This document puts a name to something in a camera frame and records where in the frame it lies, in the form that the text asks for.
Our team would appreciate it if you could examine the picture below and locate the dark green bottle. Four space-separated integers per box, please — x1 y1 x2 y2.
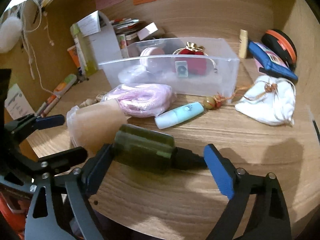
113 124 207 174

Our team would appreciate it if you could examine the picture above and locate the yellow-green spray bottle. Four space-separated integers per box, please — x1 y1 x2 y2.
70 23 98 78

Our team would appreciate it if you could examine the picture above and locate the white lip balm stick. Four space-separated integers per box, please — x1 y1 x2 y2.
41 97 60 117

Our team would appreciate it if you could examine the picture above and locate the mint green tube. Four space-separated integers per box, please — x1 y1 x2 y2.
155 102 204 129

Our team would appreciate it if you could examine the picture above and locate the pink rope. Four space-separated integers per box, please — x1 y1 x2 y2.
101 82 178 119

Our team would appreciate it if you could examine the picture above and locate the cream small bottle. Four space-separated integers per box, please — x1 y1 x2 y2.
238 29 248 59

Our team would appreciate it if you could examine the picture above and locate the pink white small box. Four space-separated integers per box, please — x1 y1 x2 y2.
137 22 158 41

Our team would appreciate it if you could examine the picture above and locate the fruit pattern booklet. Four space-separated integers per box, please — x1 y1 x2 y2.
117 34 129 58

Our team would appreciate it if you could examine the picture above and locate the red velvet pouch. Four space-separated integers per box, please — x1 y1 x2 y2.
172 42 218 76

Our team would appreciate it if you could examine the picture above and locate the green orange tube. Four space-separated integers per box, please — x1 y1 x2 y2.
53 74 77 96

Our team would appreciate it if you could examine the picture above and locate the white string cord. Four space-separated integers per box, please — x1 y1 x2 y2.
18 0 56 95

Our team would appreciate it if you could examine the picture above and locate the brown bead tassel charm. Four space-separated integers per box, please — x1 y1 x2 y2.
202 86 252 110

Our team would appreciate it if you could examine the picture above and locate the orange box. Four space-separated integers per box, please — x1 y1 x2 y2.
67 45 80 68

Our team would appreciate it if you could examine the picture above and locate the blue zip pouch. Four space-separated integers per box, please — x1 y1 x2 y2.
248 41 298 83

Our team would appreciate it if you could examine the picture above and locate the clear plastic storage bin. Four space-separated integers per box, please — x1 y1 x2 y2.
99 37 240 98

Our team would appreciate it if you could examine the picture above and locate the orange capped pen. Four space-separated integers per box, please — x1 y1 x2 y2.
35 94 57 116

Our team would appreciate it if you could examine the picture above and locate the white drawstring cloth bag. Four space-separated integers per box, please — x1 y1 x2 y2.
235 75 296 126

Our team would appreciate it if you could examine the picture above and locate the white folded paper stand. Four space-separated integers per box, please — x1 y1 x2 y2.
77 10 123 65

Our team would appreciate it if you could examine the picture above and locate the black orange round case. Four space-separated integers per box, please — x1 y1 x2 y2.
261 29 297 72

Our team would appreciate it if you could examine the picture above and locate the stack of booklets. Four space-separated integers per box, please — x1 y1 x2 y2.
110 18 145 41

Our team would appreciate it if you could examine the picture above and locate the beige puff container purple sticker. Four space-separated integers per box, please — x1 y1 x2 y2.
66 99 127 156

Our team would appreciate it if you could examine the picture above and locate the receipt paper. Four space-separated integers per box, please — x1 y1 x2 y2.
4 84 35 120

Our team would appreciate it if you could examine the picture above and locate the pearly spiral seashell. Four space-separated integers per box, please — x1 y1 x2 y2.
79 99 97 108

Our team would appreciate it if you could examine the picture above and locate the beige printed eraser box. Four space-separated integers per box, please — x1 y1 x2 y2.
96 93 107 102

